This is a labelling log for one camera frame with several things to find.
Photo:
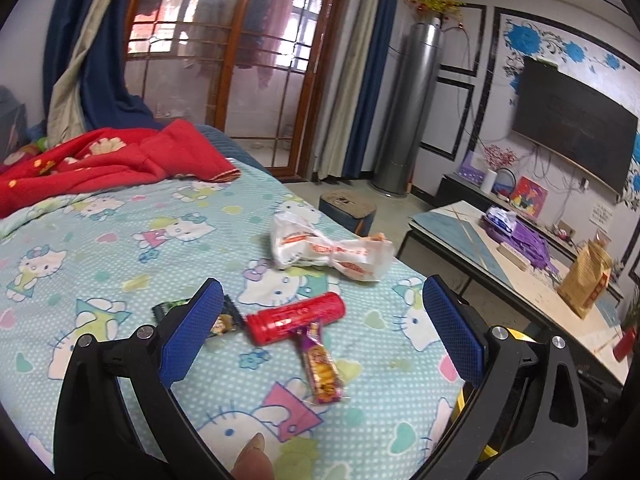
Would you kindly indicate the black television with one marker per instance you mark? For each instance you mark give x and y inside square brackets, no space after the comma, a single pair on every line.
[575,125]

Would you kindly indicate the red cup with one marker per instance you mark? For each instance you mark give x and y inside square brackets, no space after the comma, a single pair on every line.
[625,345]

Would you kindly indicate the blue white tissue pack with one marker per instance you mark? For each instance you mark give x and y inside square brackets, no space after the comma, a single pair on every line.
[502,220]

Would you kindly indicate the brown paper bag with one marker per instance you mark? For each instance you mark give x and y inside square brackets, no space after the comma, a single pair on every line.
[587,275]

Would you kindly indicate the blue box stool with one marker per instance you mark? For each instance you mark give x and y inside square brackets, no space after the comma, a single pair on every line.
[347,212]

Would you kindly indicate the red blanket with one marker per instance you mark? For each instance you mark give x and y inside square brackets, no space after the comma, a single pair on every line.
[100,165]

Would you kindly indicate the green black snack wrapper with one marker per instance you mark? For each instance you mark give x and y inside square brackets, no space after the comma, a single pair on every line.
[229,321]

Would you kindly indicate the white plastic bag orange print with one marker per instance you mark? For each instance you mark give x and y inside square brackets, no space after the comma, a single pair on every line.
[320,247]

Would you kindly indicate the colourful picture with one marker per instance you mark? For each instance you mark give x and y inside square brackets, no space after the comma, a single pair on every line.
[527,195]

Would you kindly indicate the blue curtain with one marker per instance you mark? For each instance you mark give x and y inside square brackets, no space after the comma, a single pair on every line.
[382,35]
[105,75]

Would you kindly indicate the round blue ornament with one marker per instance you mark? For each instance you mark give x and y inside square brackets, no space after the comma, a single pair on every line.
[506,184]

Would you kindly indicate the purple plastic bag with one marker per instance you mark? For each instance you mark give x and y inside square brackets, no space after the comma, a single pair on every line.
[530,247]

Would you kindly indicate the purple snack wrapper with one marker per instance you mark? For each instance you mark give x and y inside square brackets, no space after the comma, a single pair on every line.
[322,370]

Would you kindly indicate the red plastic tube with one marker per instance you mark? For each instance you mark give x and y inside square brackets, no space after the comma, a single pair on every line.
[295,317]

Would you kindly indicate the wooden glass door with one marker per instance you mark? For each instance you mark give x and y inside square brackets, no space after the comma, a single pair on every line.
[230,85]

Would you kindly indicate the beige curtain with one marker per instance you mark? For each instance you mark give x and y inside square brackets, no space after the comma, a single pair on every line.
[75,75]
[345,85]

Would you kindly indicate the marble coffee table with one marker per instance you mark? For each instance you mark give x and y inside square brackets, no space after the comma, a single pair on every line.
[450,225]

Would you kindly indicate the red flower decoration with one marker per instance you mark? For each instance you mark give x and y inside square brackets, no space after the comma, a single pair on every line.
[500,156]

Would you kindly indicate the yellow artificial flowers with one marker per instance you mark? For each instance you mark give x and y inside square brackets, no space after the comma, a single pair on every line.
[432,2]

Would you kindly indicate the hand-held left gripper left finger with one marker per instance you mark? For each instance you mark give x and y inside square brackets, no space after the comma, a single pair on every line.
[192,330]

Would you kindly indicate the white cup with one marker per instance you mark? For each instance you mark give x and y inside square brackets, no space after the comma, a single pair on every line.
[489,181]

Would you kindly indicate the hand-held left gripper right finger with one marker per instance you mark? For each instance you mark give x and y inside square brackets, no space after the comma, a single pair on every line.
[452,327]

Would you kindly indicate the purple box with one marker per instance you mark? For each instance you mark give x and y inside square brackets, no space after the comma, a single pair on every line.
[470,167]

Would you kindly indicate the white wall note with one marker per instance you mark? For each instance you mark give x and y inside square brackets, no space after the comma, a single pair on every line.
[600,215]

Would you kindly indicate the grey tower air conditioner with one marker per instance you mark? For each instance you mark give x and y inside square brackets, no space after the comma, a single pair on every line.
[407,110]

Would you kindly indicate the black television cabinet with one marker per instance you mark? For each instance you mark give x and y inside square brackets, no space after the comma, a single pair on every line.
[452,190]

